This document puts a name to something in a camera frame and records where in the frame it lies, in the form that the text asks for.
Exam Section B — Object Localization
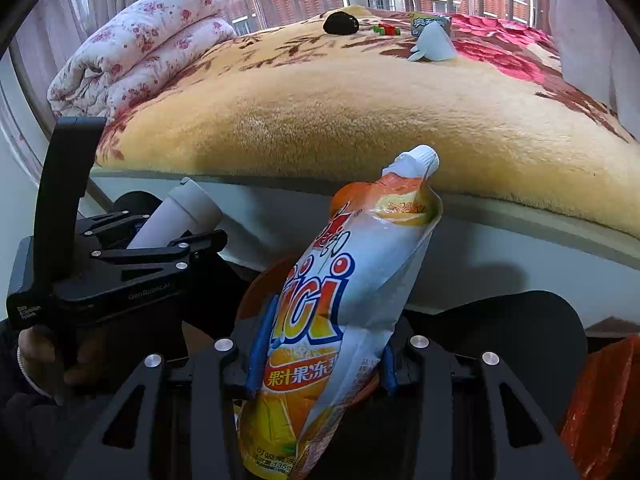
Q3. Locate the white plastic cup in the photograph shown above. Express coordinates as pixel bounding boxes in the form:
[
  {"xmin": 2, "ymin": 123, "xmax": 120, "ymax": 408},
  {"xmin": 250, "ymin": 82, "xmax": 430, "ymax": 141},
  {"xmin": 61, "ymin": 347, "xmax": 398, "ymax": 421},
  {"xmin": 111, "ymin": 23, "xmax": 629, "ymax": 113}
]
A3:
[{"xmin": 126, "ymin": 176, "xmax": 224, "ymax": 251}]

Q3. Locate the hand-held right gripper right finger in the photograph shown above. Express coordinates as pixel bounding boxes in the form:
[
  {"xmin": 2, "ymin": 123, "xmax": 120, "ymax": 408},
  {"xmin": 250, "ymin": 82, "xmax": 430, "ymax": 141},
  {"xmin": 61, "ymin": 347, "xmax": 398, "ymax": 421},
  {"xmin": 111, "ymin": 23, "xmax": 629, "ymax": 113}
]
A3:
[{"xmin": 360, "ymin": 332, "xmax": 583, "ymax": 480}]

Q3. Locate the black trash bin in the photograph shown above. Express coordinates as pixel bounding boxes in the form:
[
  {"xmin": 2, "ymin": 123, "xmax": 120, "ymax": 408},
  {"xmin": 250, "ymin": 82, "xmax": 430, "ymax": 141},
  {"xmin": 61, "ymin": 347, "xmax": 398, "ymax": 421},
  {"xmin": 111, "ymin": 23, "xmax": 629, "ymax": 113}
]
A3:
[{"xmin": 400, "ymin": 290, "xmax": 588, "ymax": 441}]

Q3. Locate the black round object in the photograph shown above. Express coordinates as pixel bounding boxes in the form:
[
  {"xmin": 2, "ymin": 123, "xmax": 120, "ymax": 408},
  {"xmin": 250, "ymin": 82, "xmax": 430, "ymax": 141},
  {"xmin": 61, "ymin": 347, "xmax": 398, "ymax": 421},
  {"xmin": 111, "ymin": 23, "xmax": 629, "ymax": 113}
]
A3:
[{"xmin": 322, "ymin": 10, "xmax": 360, "ymax": 35}]

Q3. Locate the orange white jelly pouch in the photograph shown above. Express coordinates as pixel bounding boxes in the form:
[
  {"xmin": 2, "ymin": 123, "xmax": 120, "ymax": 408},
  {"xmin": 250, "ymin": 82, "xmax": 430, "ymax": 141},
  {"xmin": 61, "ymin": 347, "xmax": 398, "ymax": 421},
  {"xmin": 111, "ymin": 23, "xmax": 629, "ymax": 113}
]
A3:
[{"xmin": 235, "ymin": 145, "xmax": 443, "ymax": 480}]

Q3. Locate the orange plastic bag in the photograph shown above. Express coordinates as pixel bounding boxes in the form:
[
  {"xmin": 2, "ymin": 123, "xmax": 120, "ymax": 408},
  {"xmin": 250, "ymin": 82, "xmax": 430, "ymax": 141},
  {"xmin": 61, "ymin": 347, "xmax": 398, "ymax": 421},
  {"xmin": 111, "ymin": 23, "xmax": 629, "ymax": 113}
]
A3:
[{"xmin": 560, "ymin": 335, "xmax": 640, "ymax": 480}]

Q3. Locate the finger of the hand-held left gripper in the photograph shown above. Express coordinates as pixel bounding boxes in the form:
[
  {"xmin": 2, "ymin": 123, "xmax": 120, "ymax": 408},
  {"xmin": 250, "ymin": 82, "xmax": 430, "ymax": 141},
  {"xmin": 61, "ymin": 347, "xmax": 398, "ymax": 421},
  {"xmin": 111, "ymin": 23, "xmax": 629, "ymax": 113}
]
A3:
[
  {"xmin": 90, "ymin": 229, "xmax": 228, "ymax": 283},
  {"xmin": 75, "ymin": 211, "xmax": 153, "ymax": 242}
]

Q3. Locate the sheer curtain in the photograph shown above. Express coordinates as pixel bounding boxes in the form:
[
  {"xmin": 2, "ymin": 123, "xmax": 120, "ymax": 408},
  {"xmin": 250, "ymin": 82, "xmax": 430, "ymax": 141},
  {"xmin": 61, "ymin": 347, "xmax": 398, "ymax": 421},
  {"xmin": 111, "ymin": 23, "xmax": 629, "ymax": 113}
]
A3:
[{"xmin": 10, "ymin": 0, "xmax": 151, "ymax": 181}]

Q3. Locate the white curtain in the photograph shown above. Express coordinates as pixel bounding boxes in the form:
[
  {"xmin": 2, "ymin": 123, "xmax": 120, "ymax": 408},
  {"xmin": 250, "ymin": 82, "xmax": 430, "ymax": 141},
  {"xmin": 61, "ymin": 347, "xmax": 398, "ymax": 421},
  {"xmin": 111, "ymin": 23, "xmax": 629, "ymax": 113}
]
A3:
[{"xmin": 532, "ymin": 0, "xmax": 640, "ymax": 141}]

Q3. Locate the yellow floral blanket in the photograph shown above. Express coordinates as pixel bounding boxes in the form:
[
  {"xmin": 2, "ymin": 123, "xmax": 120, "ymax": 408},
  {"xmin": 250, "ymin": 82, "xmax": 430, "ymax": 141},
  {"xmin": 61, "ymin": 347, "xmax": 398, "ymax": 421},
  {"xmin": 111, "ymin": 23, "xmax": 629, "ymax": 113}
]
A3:
[{"xmin": 95, "ymin": 4, "xmax": 640, "ymax": 238}]

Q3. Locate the rolled floral quilt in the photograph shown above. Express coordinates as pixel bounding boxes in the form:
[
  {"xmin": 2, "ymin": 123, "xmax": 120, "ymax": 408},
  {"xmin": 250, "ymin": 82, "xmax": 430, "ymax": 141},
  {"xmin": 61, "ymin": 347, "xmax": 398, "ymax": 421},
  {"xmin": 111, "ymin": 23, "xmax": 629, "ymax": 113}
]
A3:
[{"xmin": 46, "ymin": 0, "xmax": 238, "ymax": 121}]

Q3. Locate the blue snack box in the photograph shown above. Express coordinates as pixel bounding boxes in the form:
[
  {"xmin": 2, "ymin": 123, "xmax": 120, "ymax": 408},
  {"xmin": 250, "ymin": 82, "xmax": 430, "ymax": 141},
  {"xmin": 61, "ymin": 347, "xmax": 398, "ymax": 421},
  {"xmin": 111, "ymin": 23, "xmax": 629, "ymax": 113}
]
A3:
[{"xmin": 410, "ymin": 14, "xmax": 453, "ymax": 38}]

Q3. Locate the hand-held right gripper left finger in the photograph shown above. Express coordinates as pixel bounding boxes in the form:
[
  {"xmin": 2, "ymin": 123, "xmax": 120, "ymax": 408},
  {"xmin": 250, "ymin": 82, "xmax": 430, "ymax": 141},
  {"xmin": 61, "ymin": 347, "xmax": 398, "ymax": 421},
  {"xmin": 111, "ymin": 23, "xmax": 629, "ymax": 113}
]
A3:
[{"xmin": 65, "ymin": 305, "xmax": 281, "ymax": 480}]

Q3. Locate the white bed frame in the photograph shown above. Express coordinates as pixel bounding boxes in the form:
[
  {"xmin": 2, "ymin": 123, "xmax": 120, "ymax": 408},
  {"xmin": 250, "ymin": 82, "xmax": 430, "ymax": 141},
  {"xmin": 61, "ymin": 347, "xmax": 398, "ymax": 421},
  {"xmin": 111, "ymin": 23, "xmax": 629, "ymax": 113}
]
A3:
[{"xmin": 87, "ymin": 167, "xmax": 640, "ymax": 331}]

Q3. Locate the person's left hand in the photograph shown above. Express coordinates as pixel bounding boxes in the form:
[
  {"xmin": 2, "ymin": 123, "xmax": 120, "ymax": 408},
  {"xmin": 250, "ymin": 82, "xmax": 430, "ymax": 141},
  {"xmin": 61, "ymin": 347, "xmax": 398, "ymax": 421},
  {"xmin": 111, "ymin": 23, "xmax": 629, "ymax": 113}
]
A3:
[{"xmin": 16, "ymin": 327, "xmax": 101, "ymax": 401}]

